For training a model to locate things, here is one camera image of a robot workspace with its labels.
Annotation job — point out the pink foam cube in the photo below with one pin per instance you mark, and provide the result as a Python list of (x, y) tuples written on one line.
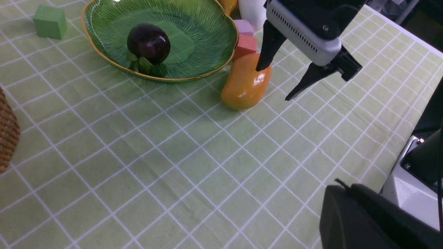
[(244, 27)]

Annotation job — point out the salmon red foam cube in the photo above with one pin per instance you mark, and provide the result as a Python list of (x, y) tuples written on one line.
[(246, 45)]

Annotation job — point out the green glass leaf plate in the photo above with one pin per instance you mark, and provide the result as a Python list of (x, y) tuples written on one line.
[(203, 38)]

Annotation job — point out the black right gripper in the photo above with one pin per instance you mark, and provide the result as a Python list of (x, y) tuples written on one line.
[(327, 19)]

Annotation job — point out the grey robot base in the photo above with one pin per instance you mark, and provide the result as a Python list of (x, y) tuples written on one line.
[(409, 193)]

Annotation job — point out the green checkered tablecloth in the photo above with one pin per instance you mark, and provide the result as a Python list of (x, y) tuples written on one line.
[(106, 161)]

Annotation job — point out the white toy radish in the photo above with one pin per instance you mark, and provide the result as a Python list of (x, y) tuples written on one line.
[(254, 12)]

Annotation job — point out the woven rattan basket green lining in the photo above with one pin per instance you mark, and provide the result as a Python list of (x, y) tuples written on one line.
[(9, 132)]

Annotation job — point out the dark purple toy mangosteen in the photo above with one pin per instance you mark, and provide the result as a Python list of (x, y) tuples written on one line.
[(148, 45)]

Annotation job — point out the green foam cube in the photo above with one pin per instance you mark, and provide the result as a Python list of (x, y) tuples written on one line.
[(50, 22)]

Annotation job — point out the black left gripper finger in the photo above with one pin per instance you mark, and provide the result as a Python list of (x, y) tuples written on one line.
[(356, 217)]

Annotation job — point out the yellow toy banana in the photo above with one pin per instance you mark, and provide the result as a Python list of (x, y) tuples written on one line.
[(229, 6)]

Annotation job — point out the orange yellow toy mango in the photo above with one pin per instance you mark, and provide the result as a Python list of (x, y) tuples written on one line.
[(245, 87)]

